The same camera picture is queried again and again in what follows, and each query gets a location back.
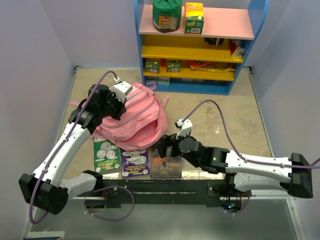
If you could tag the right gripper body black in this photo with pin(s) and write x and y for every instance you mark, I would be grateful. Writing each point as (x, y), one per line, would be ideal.
(169, 141)

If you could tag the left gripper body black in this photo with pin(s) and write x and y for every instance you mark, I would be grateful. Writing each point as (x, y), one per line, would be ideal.
(113, 108)

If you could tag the pink student backpack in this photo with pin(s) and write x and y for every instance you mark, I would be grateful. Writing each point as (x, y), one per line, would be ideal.
(139, 128)

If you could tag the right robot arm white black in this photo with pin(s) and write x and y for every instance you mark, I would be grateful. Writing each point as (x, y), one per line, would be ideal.
(243, 172)

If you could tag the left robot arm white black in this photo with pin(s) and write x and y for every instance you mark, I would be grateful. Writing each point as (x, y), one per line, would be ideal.
(45, 187)

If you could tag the teal tissue pack stack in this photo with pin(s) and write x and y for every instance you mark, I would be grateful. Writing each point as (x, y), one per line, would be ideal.
(162, 81)

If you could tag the Tale of Two Cities book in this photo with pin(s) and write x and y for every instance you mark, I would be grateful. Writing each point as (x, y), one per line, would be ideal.
(167, 167)

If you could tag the purple coin book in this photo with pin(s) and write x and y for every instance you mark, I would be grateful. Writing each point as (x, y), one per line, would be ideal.
(135, 163)

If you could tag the green coin book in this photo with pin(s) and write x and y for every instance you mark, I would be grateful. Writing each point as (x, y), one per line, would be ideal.
(107, 156)

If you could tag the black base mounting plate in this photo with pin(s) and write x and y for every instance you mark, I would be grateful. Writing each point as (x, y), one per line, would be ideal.
(116, 197)

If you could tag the green box left lower shelf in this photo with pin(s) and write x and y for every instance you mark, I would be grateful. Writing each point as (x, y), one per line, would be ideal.
(152, 66)

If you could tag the green box right lower shelf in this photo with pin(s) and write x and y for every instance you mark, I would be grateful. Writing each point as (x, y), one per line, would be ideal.
(173, 66)

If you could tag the yellow snack packet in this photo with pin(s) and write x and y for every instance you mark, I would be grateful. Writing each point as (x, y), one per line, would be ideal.
(212, 69)

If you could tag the orange snack packet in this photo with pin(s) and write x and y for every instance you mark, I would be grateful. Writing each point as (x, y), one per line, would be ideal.
(196, 64)

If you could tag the blue kids shelf unit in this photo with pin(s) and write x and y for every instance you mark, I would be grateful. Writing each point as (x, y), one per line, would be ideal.
(228, 23)

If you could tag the green cylindrical package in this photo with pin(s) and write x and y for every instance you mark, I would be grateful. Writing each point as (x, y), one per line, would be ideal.
(166, 15)

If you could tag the black object middle shelf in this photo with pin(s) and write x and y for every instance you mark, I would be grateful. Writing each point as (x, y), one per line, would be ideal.
(214, 41)

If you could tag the red white box on shelf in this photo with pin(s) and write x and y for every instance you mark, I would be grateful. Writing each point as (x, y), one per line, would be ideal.
(237, 47)

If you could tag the yellow green box top shelf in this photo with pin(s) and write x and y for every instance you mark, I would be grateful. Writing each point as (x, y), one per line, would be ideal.
(194, 18)

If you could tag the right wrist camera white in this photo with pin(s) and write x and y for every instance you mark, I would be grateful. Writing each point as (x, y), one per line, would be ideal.
(184, 127)

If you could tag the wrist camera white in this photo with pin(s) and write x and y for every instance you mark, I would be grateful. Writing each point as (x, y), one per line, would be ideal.
(121, 89)
(184, 127)

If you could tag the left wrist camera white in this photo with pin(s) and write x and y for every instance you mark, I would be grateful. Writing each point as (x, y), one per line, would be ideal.
(121, 89)

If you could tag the aluminium frame rail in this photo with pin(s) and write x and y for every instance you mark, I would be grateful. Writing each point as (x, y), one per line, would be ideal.
(275, 197)

